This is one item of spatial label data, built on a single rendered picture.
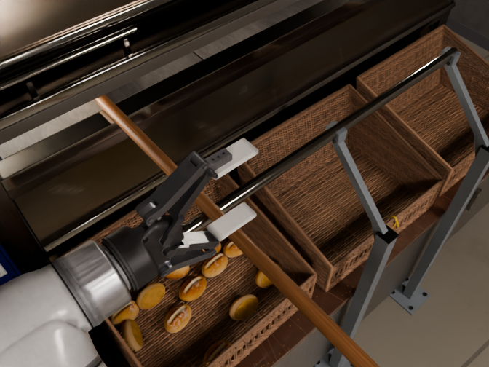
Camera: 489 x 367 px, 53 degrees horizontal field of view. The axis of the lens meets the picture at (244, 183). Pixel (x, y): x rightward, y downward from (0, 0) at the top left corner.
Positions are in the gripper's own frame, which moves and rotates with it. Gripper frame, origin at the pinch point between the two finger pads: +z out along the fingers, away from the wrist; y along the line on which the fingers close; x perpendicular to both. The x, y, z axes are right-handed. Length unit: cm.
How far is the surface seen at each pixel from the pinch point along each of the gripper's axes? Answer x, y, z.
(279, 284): 4.2, 29.0, 4.9
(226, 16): -41, 6, 30
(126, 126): -49, 28, 5
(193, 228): -17.8, 32.1, 1.3
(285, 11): -64, 31, 71
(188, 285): -33, 85, 5
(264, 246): -29, 86, 33
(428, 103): -40, 91, 138
